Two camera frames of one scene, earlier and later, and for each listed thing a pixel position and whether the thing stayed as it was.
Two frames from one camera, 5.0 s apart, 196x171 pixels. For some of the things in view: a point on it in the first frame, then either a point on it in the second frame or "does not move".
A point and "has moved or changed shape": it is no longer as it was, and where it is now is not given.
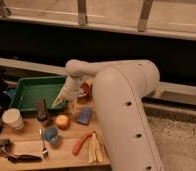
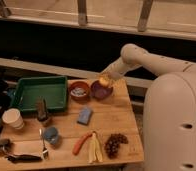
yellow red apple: (63, 122) has moved or changed shape
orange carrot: (77, 147) does not move
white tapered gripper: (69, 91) to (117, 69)
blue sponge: (84, 115) does not move
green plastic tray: (29, 90) does not move
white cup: (13, 118) does not move
